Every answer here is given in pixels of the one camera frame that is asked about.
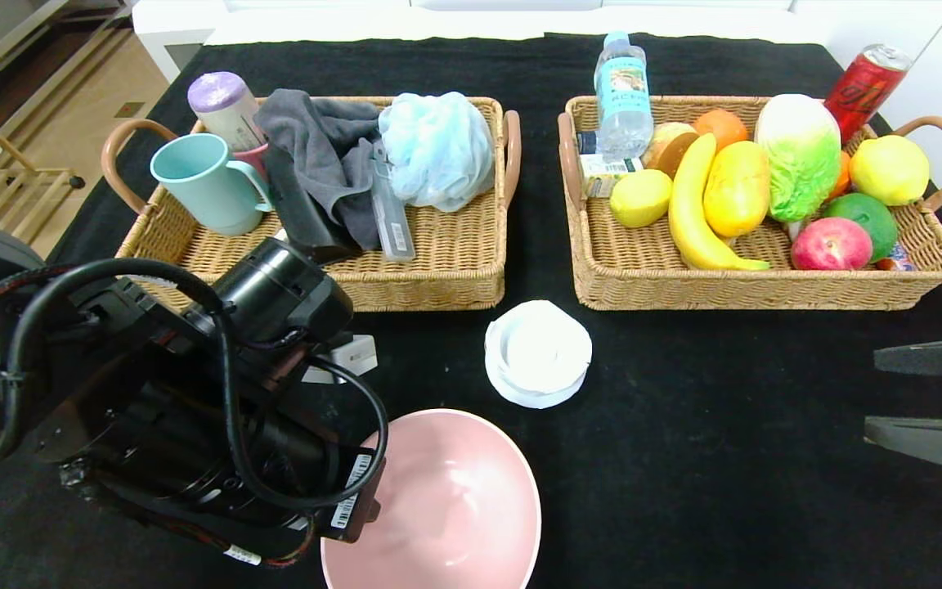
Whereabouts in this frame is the clear plastic toothbrush case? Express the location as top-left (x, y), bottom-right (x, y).
top-left (370, 141), bottom-right (416, 263)

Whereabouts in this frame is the grey cloth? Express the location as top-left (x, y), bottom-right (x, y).
top-left (254, 88), bottom-right (386, 250)

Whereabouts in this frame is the pink bowl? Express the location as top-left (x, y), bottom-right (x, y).
top-left (320, 409), bottom-right (543, 589)

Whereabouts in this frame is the water bottle with blue cap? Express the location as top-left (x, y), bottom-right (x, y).
top-left (594, 31), bottom-right (655, 160)

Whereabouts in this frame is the yellow mango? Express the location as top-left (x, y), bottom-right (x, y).
top-left (703, 141), bottom-right (772, 240)

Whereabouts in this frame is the large yellow lemon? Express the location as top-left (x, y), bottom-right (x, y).
top-left (849, 135), bottom-right (931, 207)

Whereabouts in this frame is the light blue bath loofah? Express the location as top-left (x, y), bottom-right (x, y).
top-left (379, 92), bottom-right (496, 212)

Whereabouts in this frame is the white and green box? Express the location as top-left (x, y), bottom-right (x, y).
top-left (581, 154), bottom-right (644, 200)

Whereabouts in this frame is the black curved case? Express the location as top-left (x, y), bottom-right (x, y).
top-left (265, 151), bottom-right (363, 264)

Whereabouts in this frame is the small yellow lemon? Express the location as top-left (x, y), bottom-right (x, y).
top-left (609, 169), bottom-right (675, 230)

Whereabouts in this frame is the yellow banana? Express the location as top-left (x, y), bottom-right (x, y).
top-left (669, 133), bottom-right (773, 272)

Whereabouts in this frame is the brown bread bun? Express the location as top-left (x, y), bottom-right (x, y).
top-left (643, 123), bottom-right (699, 179)

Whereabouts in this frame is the pink cup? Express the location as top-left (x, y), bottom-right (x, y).
top-left (234, 143), bottom-right (271, 179)

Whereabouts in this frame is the dark table cloth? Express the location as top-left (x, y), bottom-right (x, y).
top-left (0, 33), bottom-right (942, 589)

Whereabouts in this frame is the teal mug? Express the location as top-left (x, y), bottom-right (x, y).
top-left (150, 133), bottom-right (276, 238)

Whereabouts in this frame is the orange fruit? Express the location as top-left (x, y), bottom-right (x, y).
top-left (827, 151), bottom-right (855, 201)
top-left (693, 109), bottom-right (750, 152)

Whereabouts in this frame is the bottle with purple cap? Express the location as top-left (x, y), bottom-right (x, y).
top-left (187, 71), bottom-right (265, 152)

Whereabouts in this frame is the napa cabbage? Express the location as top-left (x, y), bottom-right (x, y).
top-left (755, 94), bottom-right (842, 223)

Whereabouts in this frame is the red apple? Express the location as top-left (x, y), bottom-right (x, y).
top-left (790, 217), bottom-right (874, 272)

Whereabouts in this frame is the green round fruit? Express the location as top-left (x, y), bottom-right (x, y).
top-left (823, 192), bottom-right (899, 263)

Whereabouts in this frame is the colourful snack packet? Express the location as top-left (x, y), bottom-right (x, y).
top-left (876, 244), bottom-right (917, 272)

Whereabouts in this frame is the red soda can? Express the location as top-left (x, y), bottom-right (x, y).
top-left (823, 43), bottom-right (913, 144)

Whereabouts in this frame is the wooden rack on casters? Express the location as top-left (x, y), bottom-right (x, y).
top-left (0, 119), bottom-right (86, 246)

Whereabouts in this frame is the low wooden shelf unit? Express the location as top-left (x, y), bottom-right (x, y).
top-left (0, 0), bottom-right (137, 99)

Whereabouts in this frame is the wicker basket with handles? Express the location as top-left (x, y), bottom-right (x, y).
top-left (101, 96), bottom-right (523, 313)
top-left (557, 96), bottom-right (942, 312)

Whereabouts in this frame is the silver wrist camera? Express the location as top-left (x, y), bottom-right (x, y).
top-left (303, 334), bottom-right (379, 385)

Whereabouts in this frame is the black camera cable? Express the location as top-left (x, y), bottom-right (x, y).
top-left (0, 258), bottom-right (390, 512)

